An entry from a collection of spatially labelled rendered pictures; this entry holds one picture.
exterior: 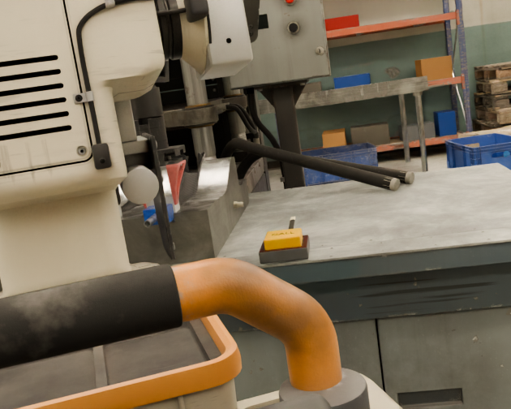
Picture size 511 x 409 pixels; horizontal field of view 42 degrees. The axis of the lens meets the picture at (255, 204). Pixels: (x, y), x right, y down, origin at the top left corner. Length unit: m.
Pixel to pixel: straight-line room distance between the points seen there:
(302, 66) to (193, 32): 1.22
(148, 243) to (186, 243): 0.07
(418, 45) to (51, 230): 7.36
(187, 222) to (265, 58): 0.92
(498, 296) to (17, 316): 0.92
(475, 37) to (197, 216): 7.08
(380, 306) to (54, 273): 0.60
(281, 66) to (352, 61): 5.90
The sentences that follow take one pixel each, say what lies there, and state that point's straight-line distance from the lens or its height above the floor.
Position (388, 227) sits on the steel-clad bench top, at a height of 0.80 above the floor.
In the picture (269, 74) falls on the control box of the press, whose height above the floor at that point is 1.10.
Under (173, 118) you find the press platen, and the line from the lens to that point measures 1.91.
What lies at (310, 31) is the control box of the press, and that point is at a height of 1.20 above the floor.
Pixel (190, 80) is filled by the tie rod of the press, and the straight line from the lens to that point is 1.88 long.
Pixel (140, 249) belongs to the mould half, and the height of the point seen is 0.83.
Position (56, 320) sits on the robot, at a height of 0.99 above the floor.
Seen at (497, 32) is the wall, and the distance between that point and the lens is 8.15.
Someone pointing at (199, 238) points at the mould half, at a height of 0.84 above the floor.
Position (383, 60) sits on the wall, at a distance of 7.89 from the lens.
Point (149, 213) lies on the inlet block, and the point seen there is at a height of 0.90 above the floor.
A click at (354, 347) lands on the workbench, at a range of 1.19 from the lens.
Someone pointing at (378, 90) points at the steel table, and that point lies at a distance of 4.76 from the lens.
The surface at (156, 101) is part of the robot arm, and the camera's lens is 1.14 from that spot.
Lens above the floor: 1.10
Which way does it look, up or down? 11 degrees down
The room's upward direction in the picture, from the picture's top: 8 degrees counter-clockwise
